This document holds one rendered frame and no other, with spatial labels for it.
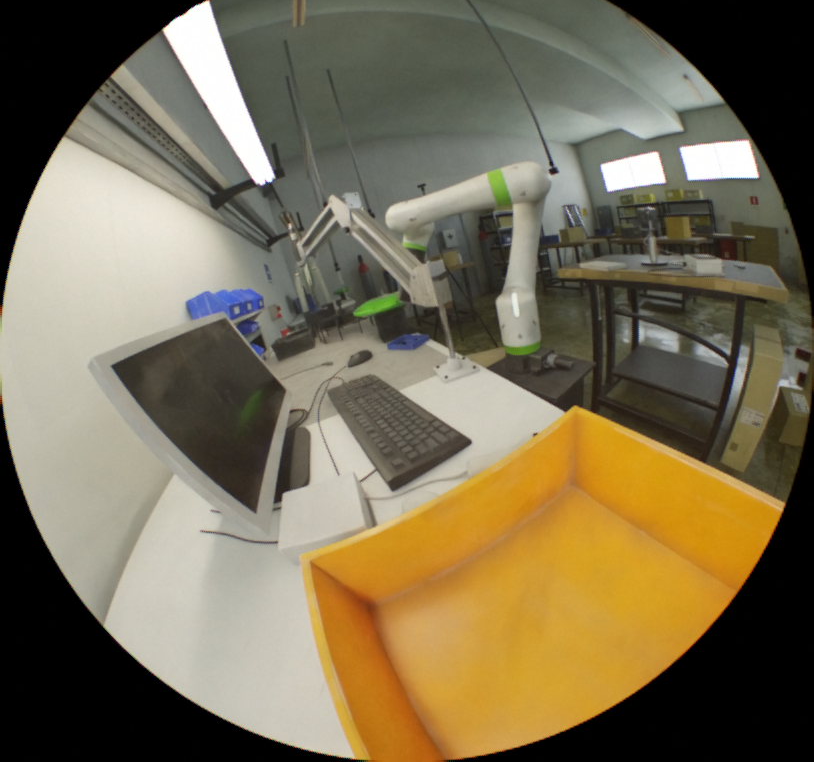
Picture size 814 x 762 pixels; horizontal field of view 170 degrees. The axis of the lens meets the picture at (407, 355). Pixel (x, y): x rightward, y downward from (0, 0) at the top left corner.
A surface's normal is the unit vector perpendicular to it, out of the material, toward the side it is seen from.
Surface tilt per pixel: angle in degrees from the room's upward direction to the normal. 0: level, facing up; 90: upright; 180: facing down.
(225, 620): 0
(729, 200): 90
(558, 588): 0
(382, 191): 90
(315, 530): 0
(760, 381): 90
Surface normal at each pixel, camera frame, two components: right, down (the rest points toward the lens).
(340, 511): -0.26, -0.91
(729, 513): -0.91, 0.29
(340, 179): 0.29, 0.24
